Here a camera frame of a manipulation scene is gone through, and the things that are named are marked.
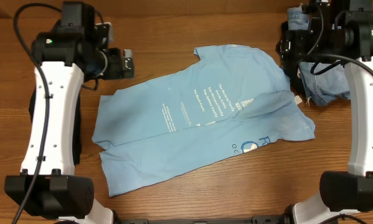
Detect light blue t-shirt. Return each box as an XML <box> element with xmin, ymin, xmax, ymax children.
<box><xmin>92</xmin><ymin>45</ymin><xmax>315</xmax><ymax>196</ymax></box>

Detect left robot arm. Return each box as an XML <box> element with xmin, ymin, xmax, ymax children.
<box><xmin>4</xmin><ymin>25</ymin><xmax>133</xmax><ymax>223</ymax></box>

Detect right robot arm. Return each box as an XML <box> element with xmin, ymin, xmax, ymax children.
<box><xmin>276</xmin><ymin>2</ymin><xmax>373</xmax><ymax>223</ymax></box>

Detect black garment under shorts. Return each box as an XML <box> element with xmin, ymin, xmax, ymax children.
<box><xmin>279</xmin><ymin>21</ymin><xmax>306</xmax><ymax>96</ymax></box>

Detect blue denim shorts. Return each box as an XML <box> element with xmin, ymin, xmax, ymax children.
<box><xmin>287</xmin><ymin>7</ymin><xmax>351</xmax><ymax>106</ymax></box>

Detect black garment on left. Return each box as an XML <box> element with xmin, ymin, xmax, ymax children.
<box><xmin>29</xmin><ymin>89</ymin><xmax>82</xmax><ymax>166</ymax></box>

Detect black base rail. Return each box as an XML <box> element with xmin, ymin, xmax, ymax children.
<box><xmin>116</xmin><ymin>215</ymin><xmax>294</xmax><ymax>224</ymax></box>

